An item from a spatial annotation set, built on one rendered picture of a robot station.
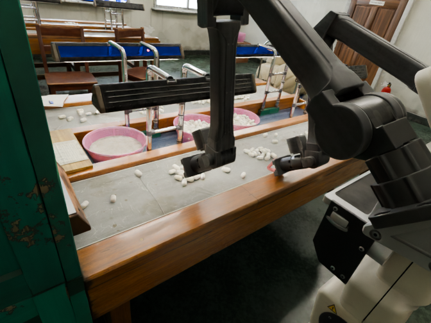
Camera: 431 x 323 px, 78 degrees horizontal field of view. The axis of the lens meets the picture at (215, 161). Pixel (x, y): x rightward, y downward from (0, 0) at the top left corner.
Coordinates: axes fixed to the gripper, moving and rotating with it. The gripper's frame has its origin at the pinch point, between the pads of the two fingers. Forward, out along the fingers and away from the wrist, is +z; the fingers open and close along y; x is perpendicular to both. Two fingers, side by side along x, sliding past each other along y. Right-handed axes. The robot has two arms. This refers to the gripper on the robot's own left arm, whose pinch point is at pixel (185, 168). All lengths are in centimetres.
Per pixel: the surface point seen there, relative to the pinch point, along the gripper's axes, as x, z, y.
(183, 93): -24.1, -11.3, -1.5
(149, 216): 11.8, -1.7, 18.1
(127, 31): -173, 190, -81
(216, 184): 9.4, 0.6, -11.3
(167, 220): 14.0, -8.0, 15.1
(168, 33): -311, 405, -272
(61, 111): -48, 67, 25
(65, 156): -17.6, 26.5, 33.2
